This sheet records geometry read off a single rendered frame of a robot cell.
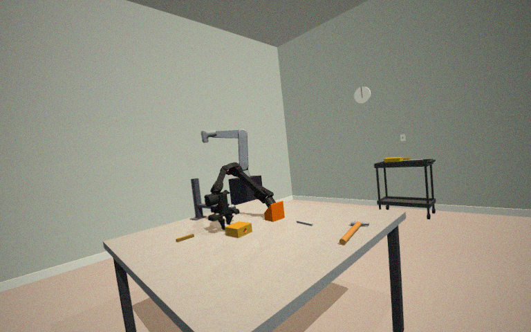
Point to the hammer with orange handle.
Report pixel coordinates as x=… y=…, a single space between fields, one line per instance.
x=352 y=231

